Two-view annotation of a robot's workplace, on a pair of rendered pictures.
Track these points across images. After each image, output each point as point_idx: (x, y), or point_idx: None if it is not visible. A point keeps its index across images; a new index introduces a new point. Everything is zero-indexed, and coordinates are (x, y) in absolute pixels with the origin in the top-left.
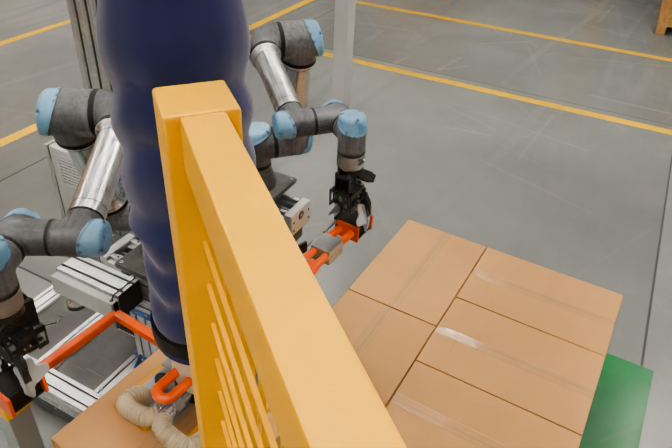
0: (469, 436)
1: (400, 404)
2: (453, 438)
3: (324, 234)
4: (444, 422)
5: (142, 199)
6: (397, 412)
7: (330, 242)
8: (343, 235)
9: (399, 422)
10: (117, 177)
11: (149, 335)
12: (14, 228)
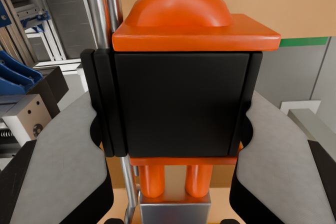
0: None
1: None
2: None
3: (144, 210)
4: None
5: None
6: None
7: (183, 222)
8: (194, 176)
9: (239, 7)
10: None
11: None
12: None
